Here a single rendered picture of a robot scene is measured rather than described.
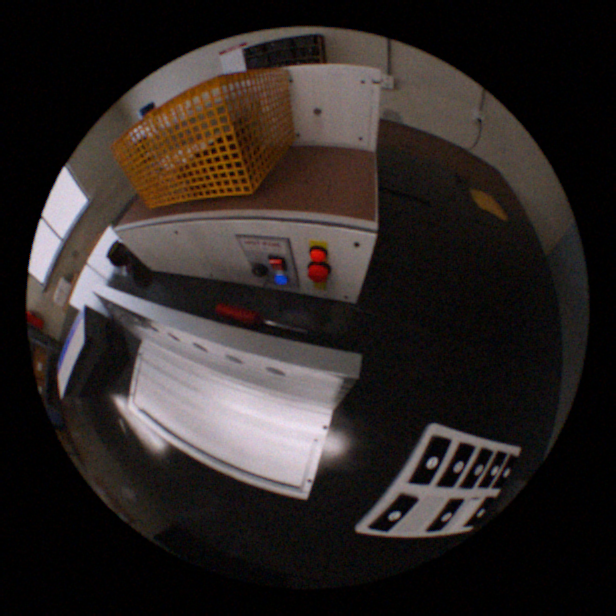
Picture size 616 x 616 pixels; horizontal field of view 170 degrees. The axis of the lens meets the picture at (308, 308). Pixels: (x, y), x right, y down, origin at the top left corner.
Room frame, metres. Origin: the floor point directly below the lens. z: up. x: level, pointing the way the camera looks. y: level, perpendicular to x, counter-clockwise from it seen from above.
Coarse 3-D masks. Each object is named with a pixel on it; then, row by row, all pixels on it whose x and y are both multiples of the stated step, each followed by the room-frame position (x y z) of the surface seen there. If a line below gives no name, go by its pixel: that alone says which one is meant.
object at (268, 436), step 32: (160, 352) 0.10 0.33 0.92; (160, 384) 0.03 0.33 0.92; (192, 384) 0.03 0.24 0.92; (224, 384) 0.03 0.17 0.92; (160, 416) -0.04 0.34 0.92; (192, 416) -0.03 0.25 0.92; (224, 416) -0.03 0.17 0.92; (256, 416) -0.03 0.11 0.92; (288, 416) -0.04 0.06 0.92; (320, 416) -0.04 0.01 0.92; (224, 448) -0.09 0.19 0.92; (256, 448) -0.09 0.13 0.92; (288, 448) -0.09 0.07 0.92; (320, 448) -0.10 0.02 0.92; (288, 480) -0.16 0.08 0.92
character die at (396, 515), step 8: (400, 496) -0.25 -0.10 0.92; (408, 496) -0.26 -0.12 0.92; (392, 504) -0.27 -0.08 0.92; (400, 504) -0.27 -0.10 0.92; (408, 504) -0.29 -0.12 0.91; (384, 512) -0.28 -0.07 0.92; (392, 512) -0.29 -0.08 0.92; (400, 512) -0.30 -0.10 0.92; (408, 512) -0.31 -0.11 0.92; (376, 520) -0.30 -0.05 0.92; (384, 520) -0.31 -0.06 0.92; (392, 520) -0.31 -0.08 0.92; (400, 520) -0.32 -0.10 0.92; (376, 528) -0.32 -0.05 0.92; (384, 528) -0.34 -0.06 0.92
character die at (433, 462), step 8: (432, 440) -0.15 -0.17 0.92; (440, 440) -0.16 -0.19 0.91; (448, 440) -0.17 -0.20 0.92; (432, 448) -0.17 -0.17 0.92; (440, 448) -0.18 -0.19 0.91; (448, 448) -0.18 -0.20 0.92; (424, 456) -0.18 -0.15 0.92; (432, 456) -0.18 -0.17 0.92; (440, 456) -0.19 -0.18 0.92; (424, 464) -0.19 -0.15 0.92; (432, 464) -0.20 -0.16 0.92; (440, 464) -0.21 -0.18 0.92; (416, 472) -0.20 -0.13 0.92; (424, 472) -0.21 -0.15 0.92; (432, 472) -0.23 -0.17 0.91; (408, 480) -0.22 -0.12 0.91; (416, 480) -0.23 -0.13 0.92; (424, 480) -0.23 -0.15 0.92
